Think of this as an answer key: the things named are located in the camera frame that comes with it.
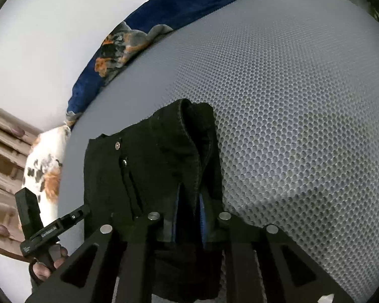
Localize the black pants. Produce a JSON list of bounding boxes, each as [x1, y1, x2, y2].
[[84, 99, 222, 302]]

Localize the left hand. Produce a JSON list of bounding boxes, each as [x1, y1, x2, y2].
[[33, 244, 68, 281]]

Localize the white floral pillow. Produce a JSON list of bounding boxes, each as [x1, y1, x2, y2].
[[22, 124, 71, 226]]

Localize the beige curtain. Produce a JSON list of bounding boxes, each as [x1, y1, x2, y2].
[[0, 108, 40, 261]]

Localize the grey mesh mattress cover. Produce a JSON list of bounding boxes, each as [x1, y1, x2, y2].
[[59, 0, 379, 302]]

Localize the navy floral blanket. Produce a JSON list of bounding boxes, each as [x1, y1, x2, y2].
[[65, 0, 236, 127]]

